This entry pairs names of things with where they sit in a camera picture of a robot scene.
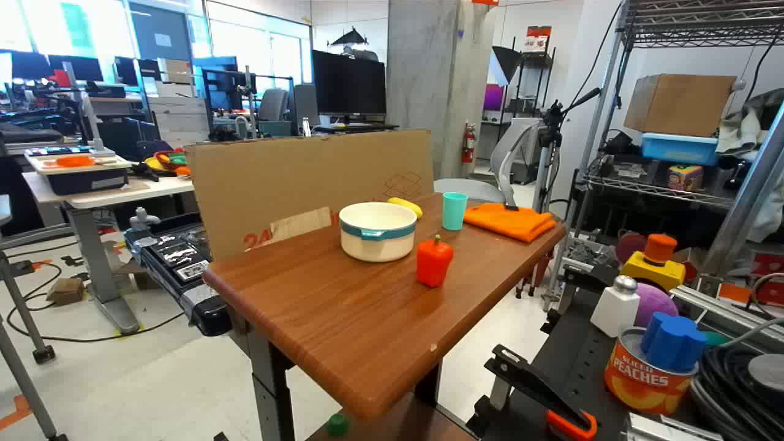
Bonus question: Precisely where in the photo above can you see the brown cardboard panel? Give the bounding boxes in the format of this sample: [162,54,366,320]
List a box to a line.
[184,127,437,266]

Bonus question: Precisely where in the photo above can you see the white shaker bottle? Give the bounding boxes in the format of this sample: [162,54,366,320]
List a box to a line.
[587,272,641,341]

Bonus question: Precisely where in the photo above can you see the green floor object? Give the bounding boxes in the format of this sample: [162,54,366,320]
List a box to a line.
[326,412,353,439]

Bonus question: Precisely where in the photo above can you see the white grey office chair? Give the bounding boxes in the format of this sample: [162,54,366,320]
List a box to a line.
[431,115,546,206]

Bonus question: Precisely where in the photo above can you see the brown cardboard box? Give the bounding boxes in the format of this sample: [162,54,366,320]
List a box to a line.
[623,75,738,141]

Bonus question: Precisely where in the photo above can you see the grey cylinder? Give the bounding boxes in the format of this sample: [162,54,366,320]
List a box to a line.
[745,350,784,394]

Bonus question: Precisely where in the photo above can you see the small brown box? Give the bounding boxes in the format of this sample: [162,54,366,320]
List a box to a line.
[43,278,88,307]

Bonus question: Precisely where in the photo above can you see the white pot teal band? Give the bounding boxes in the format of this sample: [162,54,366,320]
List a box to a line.
[335,202,422,266]

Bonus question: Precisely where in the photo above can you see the teal plastic cup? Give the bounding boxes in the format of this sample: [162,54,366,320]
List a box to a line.
[440,189,471,236]

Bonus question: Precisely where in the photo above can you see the grey metal stand legs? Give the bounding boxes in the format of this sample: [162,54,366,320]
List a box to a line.
[0,247,68,441]

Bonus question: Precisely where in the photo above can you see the blue plastic block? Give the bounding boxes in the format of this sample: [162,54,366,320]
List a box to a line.
[640,311,707,376]

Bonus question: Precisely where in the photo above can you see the yellow box orange button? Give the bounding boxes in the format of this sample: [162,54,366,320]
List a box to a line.
[620,230,689,293]

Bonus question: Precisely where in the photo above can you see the orange pepper-shaped cup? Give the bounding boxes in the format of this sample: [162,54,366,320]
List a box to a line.
[415,233,456,293]

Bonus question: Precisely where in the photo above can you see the grey aluminium beam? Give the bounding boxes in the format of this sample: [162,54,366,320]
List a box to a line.
[698,107,784,281]

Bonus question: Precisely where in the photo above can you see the black frame machine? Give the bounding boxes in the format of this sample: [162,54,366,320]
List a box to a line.
[200,66,298,143]

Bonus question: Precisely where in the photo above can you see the colourful toy pile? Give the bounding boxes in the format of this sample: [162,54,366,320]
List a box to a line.
[141,147,193,181]

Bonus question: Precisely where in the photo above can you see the orange peaches can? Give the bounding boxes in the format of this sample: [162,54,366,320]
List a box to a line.
[603,327,701,420]

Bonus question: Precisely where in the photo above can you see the colourful cube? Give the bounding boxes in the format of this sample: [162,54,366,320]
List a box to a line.
[667,162,706,195]

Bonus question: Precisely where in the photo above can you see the black computer monitor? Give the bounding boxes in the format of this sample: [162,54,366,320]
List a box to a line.
[0,50,54,83]
[50,54,106,83]

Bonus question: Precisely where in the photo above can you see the metal wire shelf rack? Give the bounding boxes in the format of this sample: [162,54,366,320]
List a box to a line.
[560,0,784,272]

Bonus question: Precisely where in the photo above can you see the black camera on tripod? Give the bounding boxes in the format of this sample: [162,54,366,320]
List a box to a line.
[533,87,605,217]

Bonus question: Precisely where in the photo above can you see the folded orange cloth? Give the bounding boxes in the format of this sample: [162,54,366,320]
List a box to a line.
[462,202,558,245]

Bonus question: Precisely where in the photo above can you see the white desk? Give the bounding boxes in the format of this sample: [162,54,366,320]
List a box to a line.
[20,170,198,336]

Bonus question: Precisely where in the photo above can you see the blue plastic bin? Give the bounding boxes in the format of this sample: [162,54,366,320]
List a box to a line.
[640,130,720,170]

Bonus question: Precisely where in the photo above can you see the white tray black base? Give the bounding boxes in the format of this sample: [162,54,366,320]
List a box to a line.
[23,146,134,197]

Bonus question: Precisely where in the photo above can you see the orange plate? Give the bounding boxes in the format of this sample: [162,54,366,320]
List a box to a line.
[54,153,99,171]

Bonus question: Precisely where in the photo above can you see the yellow toy banana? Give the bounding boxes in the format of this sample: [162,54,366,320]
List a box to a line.
[384,195,427,222]

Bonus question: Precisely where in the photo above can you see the red fire extinguisher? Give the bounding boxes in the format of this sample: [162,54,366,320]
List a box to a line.
[461,121,478,170]

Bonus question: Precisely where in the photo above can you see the large black monitor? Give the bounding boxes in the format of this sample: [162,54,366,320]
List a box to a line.
[311,50,389,125]

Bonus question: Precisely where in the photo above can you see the black orange bar clamp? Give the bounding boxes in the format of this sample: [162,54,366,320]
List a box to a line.
[482,343,601,441]

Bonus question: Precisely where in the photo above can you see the black cable coil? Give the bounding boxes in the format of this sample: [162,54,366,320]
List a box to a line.
[689,345,784,441]

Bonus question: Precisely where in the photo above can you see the purple ball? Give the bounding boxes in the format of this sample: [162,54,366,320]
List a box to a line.
[631,283,680,328]

